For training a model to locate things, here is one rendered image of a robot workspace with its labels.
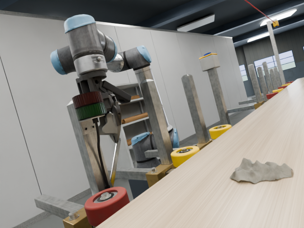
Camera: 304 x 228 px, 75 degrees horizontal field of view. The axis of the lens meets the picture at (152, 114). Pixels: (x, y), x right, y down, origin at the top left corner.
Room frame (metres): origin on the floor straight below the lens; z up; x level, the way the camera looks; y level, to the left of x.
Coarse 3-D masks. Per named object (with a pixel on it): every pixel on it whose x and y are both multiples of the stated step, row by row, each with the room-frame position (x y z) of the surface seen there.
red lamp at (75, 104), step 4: (92, 92) 0.40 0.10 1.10; (96, 92) 0.40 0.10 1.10; (100, 92) 0.42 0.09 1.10; (76, 96) 0.39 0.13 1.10; (80, 96) 0.39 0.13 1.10; (84, 96) 0.39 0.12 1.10; (88, 96) 0.39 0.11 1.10; (92, 96) 0.39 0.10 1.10; (96, 96) 0.40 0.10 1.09; (100, 96) 0.41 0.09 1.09; (72, 100) 0.40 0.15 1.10; (76, 100) 0.39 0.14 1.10; (80, 100) 0.39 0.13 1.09; (84, 100) 0.39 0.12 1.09; (88, 100) 0.39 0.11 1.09; (92, 100) 0.39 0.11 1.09; (96, 100) 0.40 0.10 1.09; (100, 100) 0.41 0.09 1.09; (76, 104) 0.39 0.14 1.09; (80, 104) 0.39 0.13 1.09; (84, 104) 0.39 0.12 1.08
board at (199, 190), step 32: (288, 96) 1.09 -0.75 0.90; (256, 128) 0.58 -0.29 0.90; (288, 128) 0.50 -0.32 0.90; (192, 160) 0.45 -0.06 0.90; (224, 160) 0.40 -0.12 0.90; (288, 160) 0.32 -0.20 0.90; (160, 192) 0.33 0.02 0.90; (192, 192) 0.30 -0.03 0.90; (224, 192) 0.28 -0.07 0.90; (256, 192) 0.25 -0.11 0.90; (288, 192) 0.24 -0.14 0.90; (128, 224) 0.26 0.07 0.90; (160, 224) 0.24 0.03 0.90; (192, 224) 0.23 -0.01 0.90; (224, 224) 0.21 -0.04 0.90; (256, 224) 0.20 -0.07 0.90; (288, 224) 0.19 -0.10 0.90
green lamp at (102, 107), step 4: (92, 104) 0.39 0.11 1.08; (96, 104) 0.40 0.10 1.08; (100, 104) 0.40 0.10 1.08; (80, 108) 0.39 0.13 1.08; (84, 108) 0.39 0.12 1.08; (88, 108) 0.39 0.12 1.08; (92, 108) 0.39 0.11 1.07; (96, 108) 0.39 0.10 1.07; (100, 108) 0.40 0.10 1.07; (104, 108) 0.42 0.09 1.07; (76, 112) 0.40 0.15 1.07; (80, 112) 0.39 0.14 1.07; (84, 112) 0.39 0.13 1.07; (88, 112) 0.39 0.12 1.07; (92, 112) 0.39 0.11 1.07; (96, 112) 0.39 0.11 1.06; (100, 112) 0.40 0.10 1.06; (104, 112) 0.41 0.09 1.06; (80, 116) 0.39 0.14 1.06; (84, 116) 0.39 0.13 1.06; (88, 116) 0.39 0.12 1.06
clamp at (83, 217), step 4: (84, 208) 0.43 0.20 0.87; (80, 212) 0.41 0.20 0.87; (84, 212) 0.41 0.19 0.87; (68, 216) 0.41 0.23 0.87; (80, 216) 0.39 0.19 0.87; (84, 216) 0.39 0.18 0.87; (64, 220) 0.40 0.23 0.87; (68, 220) 0.39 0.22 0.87; (76, 220) 0.38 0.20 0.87; (80, 220) 0.38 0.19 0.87; (84, 220) 0.38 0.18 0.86; (64, 224) 0.40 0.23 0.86; (68, 224) 0.38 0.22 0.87; (72, 224) 0.37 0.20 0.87; (76, 224) 0.37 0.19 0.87; (80, 224) 0.38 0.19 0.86; (84, 224) 0.38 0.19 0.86; (88, 224) 0.39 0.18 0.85
